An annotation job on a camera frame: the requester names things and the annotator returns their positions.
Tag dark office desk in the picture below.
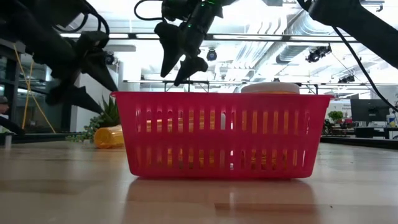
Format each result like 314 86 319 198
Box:
323 125 398 140

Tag yellow slanted rods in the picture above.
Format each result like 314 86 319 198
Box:
12 45 57 135

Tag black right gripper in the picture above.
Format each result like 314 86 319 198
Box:
154 0 231 88

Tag potted green succulent plant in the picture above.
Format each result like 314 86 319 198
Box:
66 95 121 144

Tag red plastic slotted basket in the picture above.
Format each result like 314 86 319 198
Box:
111 90 334 180

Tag small green office plant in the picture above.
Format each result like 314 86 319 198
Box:
327 110 345 125

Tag thin suspended light rail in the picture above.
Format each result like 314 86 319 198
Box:
123 78 398 93

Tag small grey post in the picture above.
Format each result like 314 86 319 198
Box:
3 131 16 151

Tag thin black cable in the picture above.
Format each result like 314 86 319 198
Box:
133 0 165 22
331 26 398 113

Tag orange pill bottle white cap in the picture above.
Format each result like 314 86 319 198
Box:
241 82 301 170
93 124 125 150
136 108 220 169

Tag long LED light bar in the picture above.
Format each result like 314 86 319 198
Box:
58 32 358 43

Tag black computer monitor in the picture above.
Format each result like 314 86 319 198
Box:
350 98 390 123

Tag person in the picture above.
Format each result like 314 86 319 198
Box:
0 95 10 115

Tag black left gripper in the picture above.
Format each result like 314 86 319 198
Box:
45 30 119 114

